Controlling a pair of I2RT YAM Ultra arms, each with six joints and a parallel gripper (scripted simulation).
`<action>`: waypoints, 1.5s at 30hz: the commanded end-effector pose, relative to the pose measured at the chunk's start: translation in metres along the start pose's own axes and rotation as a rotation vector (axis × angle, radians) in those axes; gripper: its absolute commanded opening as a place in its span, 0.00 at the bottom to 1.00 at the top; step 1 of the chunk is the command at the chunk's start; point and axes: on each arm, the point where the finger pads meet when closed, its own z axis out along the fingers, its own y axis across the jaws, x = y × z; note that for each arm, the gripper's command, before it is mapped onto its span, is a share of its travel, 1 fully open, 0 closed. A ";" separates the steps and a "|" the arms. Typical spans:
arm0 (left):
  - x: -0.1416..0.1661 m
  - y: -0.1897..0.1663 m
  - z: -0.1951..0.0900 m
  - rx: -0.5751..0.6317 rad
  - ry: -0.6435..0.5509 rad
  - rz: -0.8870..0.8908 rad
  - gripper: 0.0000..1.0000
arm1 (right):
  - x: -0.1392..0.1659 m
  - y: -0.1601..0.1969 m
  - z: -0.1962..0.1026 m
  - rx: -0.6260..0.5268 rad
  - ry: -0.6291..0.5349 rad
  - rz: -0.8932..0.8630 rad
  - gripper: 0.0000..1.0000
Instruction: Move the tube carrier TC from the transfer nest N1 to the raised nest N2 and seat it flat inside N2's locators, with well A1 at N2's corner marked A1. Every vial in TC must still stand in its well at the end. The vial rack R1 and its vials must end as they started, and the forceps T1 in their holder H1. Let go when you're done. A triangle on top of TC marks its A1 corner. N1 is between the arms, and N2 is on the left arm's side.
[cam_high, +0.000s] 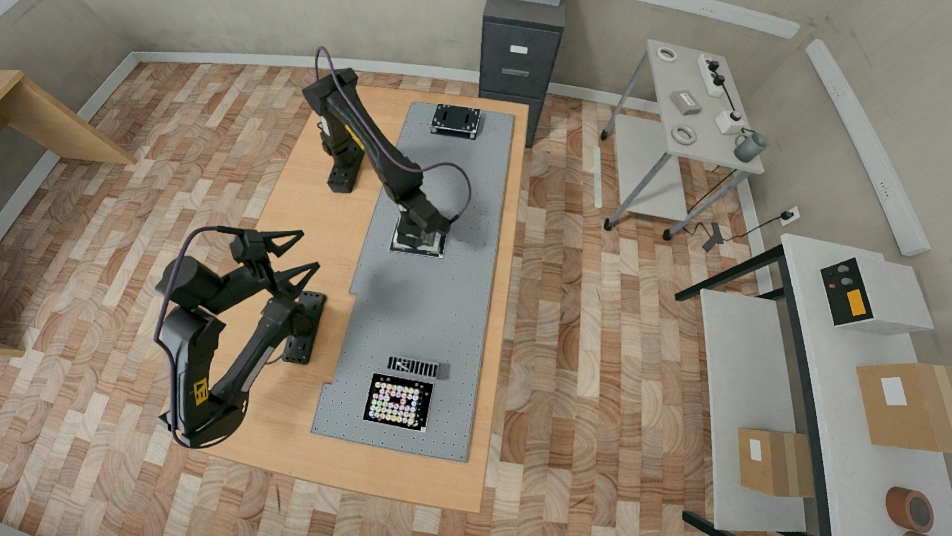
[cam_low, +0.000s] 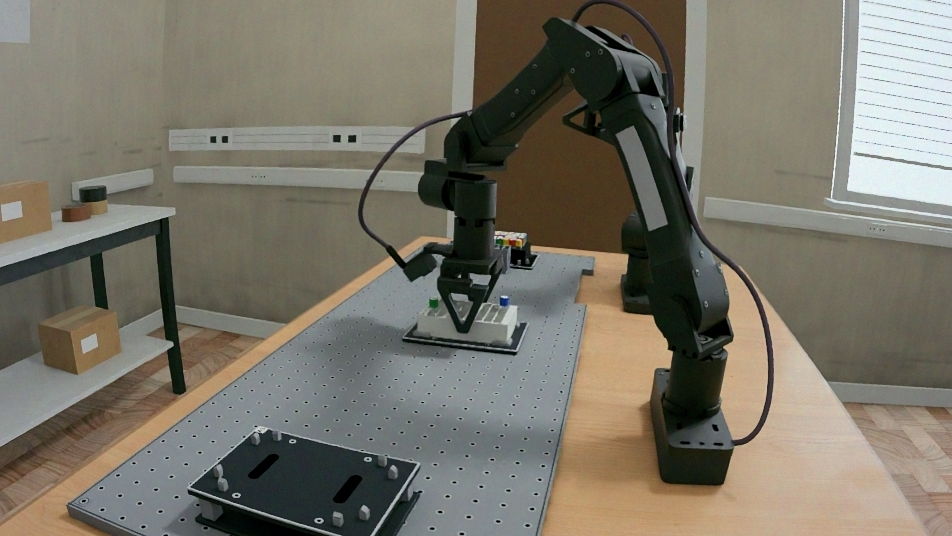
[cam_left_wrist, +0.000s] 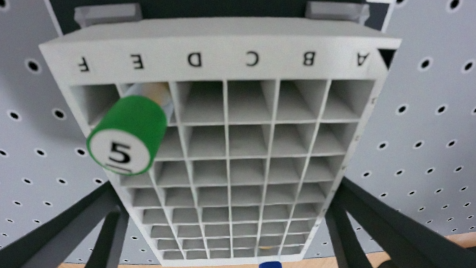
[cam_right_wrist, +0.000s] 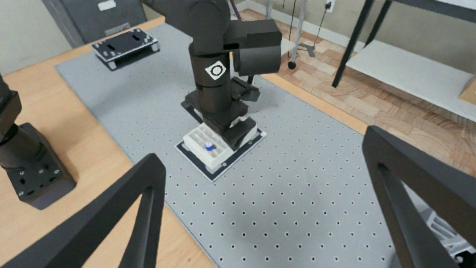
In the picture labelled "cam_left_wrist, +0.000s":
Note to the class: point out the white grid rack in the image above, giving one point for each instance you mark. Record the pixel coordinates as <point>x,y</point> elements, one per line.
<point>241,59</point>

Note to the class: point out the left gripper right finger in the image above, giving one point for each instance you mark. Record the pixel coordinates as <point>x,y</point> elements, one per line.
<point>407,242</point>

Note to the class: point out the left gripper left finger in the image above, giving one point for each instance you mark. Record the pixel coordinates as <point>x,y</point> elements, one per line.
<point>50,244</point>

